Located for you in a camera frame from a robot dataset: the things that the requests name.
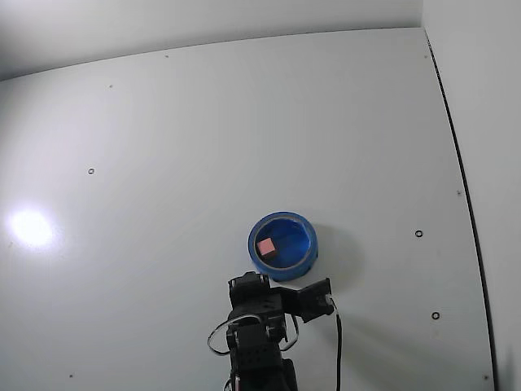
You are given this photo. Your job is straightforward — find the small grey servo wire loop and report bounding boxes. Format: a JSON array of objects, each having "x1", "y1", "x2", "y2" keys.
[{"x1": 280, "y1": 313, "x2": 300, "y2": 352}]

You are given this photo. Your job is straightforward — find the blue masking tape roll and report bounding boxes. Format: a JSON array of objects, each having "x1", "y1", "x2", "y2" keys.
[{"x1": 247, "y1": 210, "x2": 319, "y2": 282}]

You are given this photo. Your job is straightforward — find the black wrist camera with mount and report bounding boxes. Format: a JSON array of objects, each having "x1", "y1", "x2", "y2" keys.
[{"x1": 280, "y1": 277, "x2": 335, "y2": 325}]

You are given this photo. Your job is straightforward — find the orange cube block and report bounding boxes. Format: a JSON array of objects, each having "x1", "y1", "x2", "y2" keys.
[{"x1": 256, "y1": 238, "x2": 278, "y2": 258}]

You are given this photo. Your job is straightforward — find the large grey servo wire loop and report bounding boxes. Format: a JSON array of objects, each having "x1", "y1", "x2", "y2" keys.
[{"x1": 207, "y1": 315, "x2": 245, "y2": 356}]

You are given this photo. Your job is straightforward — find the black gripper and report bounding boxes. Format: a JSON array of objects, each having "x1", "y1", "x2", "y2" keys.
[{"x1": 226, "y1": 271, "x2": 287, "y2": 323}]

